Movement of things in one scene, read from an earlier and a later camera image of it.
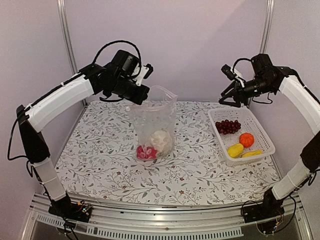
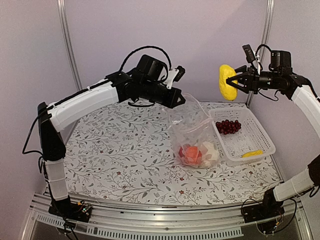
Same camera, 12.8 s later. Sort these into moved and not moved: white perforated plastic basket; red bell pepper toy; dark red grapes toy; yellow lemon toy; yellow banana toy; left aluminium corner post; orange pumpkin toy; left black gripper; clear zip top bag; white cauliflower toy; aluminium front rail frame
Moved: red bell pepper toy; left black gripper; yellow lemon toy; clear zip top bag; white cauliflower toy; orange pumpkin toy
Not moved: aluminium front rail frame; yellow banana toy; white perforated plastic basket; dark red grapes toy; left aluminium corner post
